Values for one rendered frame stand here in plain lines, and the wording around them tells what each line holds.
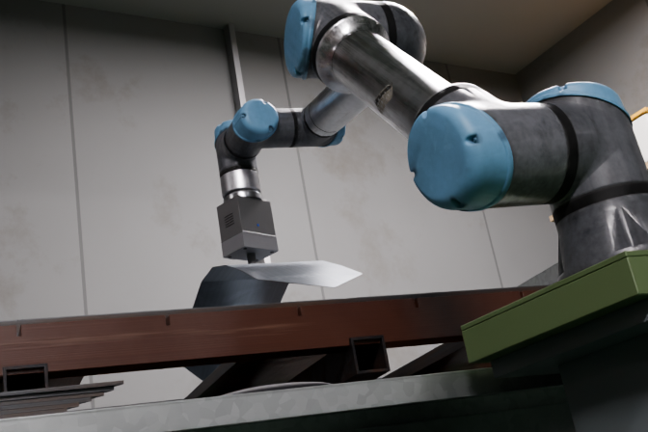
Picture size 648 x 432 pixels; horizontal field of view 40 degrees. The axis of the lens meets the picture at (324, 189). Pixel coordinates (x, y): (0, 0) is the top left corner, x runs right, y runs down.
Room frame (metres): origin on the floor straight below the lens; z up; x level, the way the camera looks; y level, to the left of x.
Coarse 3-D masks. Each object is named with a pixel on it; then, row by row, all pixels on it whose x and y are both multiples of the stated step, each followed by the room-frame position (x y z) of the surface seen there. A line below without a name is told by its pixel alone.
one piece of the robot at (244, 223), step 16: (240, 192) 1.57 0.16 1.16; (256, 192) 1.58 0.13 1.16; (224, 208) 1.58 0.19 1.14; (240, 208) 1.56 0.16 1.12; (256, 208) 1.59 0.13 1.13; (224, 224) 1.59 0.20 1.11; (240, 224) 1.56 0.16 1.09; (256, 224) 1.58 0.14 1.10; (272, 224) 1.61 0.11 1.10; (224, 240) 1.59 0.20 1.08; (240, 240) 1.56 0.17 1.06; (256, 240) 1.58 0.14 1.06; (272, 240) 1.61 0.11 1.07; (224, 256) 1.59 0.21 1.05; (240, 256) 1.61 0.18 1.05; (256, 256) 1.63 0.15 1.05
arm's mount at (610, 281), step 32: (640, 256) 0.82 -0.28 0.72; (544, 288) 0.90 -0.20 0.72; (576, 288) 0.87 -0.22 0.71; (608, 288) 0.84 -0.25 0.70; (640, 288) 0.81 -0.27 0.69; (480, 320) 0.99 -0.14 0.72; (512, 320) 0.95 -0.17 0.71; (544, 320) 0.91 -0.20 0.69; (576, 320) 0.88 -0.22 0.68; (480, 352) 1.00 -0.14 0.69
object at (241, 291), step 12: (204, 288) 1.63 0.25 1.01; (216, 288) 1.64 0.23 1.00; (228, 288) 1.65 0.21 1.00; (240, 288) 1.66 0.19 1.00; (252, 288) 1.68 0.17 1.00; (264, 288) 1.69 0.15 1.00; (276, 288) 1.70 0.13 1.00; (204, 300) 1.66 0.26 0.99; (216, 300) 1.68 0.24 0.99; (228, 300) 1.69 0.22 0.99; (240, 300) 1.70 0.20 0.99; (252, 300) 1.71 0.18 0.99; (264, 300) 1.73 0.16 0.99; (276, 300) 1.74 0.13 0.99
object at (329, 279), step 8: (264, 280) 1.33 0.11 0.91; (272, 280) 1.33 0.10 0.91; (280, 280) 1.33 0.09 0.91; (288, 280) 1.33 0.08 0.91; (296, 280) 1.34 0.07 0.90; (304, 280) 1.34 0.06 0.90; (312, 280) 1.34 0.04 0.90; (320, 280) 1.34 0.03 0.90; (328, 280) 1.35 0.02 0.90; (336, 280) 1.35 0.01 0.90; (344, 280) 1.35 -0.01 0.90
